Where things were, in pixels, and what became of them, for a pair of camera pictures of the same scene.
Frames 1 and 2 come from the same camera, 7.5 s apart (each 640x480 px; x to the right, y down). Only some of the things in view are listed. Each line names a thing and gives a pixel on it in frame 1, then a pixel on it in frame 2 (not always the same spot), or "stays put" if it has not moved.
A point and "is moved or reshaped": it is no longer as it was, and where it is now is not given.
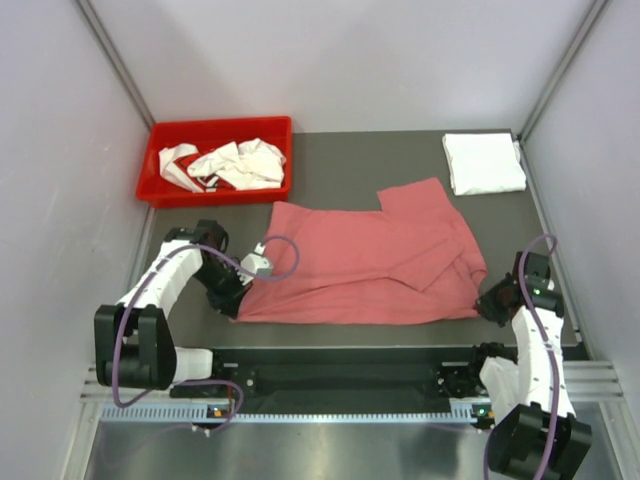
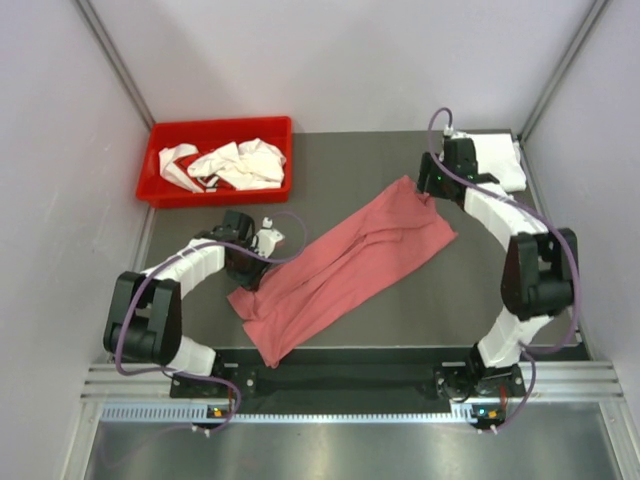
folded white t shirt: [484, 163] stays put
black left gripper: [228, 304] -> [252, 279]
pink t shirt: [415, 258] is moved or reshaped
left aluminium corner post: [115, 61] stays put
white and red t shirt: [250, 164] stays put
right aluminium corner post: [597, 12] stays put
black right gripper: [485, 303] -> [428, 168]
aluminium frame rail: [587, 379] stays put
